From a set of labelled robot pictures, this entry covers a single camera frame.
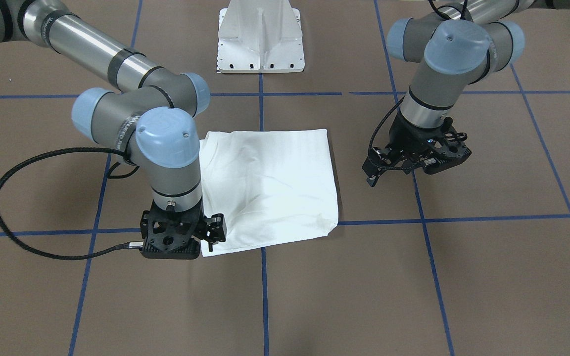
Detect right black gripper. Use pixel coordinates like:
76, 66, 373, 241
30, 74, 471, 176
140, 201, 227, 260

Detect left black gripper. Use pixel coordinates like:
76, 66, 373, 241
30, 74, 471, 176
362, 113, 472, 187

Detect white long-sleeve printed shirt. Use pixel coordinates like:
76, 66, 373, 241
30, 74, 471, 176
199, 129, 338, 257

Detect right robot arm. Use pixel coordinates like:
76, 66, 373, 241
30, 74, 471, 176
0, 0, 227, 261

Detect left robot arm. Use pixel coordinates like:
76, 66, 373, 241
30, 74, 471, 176
362, 0, 570, 187

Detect white camera mast base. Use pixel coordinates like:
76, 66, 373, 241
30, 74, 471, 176
216, 0, 305, 74

